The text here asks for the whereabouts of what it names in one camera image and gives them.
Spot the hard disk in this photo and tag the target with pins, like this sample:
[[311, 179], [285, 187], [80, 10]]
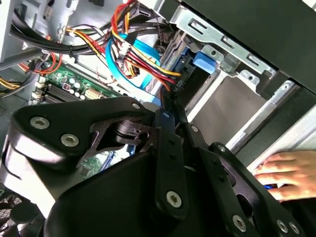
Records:
[[205, 61]]

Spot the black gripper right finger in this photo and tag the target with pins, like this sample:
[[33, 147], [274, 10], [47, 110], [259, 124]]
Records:
[[247, 187]]

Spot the bare person hand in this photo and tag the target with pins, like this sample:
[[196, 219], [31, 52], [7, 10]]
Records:
[[296, 172]]

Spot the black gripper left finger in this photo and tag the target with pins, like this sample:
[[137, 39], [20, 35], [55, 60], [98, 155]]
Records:
[[61, 116]]

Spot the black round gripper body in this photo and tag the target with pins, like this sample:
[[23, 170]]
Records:
[[111, 209]]

